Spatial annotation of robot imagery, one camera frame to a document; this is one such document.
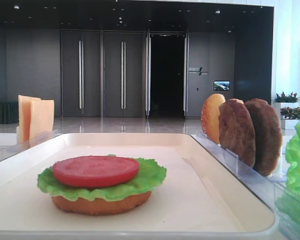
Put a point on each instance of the brown meat patty front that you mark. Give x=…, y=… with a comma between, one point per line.
x=236, y=130

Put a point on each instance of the brown meat patty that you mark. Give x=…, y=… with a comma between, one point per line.
x=268, y=135
x=236, y=130

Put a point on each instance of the green lettuce leaf on tray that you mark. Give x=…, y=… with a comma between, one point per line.
x=150, y=176

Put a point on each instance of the red tomato slice on tray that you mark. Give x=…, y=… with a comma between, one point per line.
x=94, y=171

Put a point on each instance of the yellow cheese slice right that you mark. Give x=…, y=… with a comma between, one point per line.
x=41, y=117

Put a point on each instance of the brown meat patty rear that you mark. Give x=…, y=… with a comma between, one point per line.
x=268, y=135

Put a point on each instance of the orange cheese slice left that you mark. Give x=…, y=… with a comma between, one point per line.
x=24, y=112

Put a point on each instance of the green lettuce leaf in holder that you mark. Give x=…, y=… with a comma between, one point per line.
x=298, y=160

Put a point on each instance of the golden bun slice in rack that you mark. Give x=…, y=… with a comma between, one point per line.
x=210, y=116

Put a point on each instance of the cream rectangular tray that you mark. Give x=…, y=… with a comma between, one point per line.
x=198, y=200

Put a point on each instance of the bottom bun slice on tray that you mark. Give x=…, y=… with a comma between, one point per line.
x=99, y=206

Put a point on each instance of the upper potted plant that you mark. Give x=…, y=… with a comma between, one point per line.
x=287, y=98

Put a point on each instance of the potted plant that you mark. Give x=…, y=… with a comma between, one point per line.
x=287, y=98
x=289, y=113

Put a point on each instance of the clear left acrylic rack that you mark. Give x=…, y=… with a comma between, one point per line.
x=10, y=146

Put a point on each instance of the clear acrylic rack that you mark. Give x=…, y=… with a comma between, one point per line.
x=10, y=146
x=268, y=189

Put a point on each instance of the lower potted plant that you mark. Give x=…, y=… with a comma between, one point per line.
x=289, y=113

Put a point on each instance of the dark green bench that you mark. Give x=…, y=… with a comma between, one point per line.
x=9, y=112

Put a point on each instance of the clear right acrylic rack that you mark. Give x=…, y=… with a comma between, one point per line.
x=268, y=189

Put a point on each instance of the wall sign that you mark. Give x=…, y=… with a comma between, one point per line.
x=197, y=71

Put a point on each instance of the wall display screen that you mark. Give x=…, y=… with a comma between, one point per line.
x=221, y=85

